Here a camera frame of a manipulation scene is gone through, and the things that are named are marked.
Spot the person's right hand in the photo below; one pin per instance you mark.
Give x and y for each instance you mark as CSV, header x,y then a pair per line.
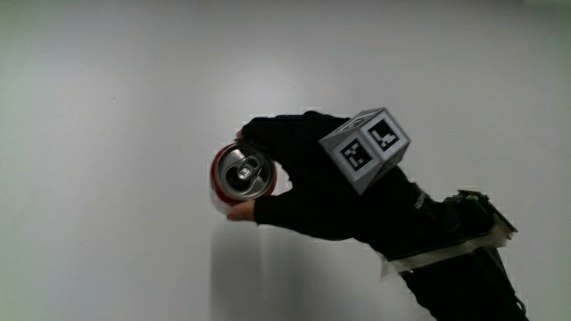
x,y
312,196

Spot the red cola can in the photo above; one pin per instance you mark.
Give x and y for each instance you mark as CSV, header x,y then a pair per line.
x,y
243,171

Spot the taped black wrist sensor board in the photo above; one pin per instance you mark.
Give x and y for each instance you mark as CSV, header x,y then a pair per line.
x,y
473,214

